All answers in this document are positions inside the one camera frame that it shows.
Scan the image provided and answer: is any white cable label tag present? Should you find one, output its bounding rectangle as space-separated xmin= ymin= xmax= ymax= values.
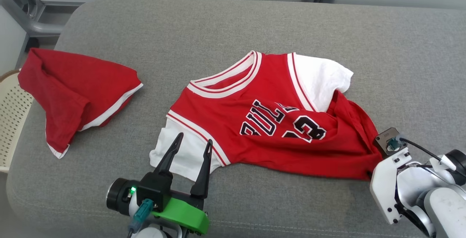
xmin=430 ymin=154 xmax=458 ymax=171

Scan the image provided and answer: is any red shorts white trim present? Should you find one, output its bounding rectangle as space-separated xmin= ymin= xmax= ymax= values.
xmin=17 ymin=48 xmax=143 ymax=159

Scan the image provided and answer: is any cream perforated laundry basket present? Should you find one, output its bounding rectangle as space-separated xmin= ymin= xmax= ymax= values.
xmin=0 ymin=69 xmax=34 ymax=174

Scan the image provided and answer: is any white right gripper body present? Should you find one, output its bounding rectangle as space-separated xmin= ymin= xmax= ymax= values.
xmin=370 ymin=147 xmax=414 ymax=226

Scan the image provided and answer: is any black right cable teal plug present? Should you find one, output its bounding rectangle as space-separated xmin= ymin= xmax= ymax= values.
xmin=387 ymin=138 xmax=456 ymax=170

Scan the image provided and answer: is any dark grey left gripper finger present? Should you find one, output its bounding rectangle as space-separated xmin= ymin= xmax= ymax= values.
xmin=190 ymin=139 xmax=213 ymax=199
xmin=154 ymin=132 xmax=184 ymax=176

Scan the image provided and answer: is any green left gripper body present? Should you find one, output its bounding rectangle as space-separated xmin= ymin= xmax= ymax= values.
xmin=150 ymin=190 xmax=210 ymax=236

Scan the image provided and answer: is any red white basketball jersey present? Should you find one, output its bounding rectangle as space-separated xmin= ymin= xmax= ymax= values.
xmin=149 ymin=51 xmax=383 ymax=181

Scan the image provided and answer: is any grey angled metal frame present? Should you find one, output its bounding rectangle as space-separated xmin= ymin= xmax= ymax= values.
xmin=0 ymin=0 xmax=85 ymax=51

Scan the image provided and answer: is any grey fabric sofa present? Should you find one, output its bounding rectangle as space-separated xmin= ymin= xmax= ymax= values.
xmin=5 ymin=0 xmax=466 ymax=238

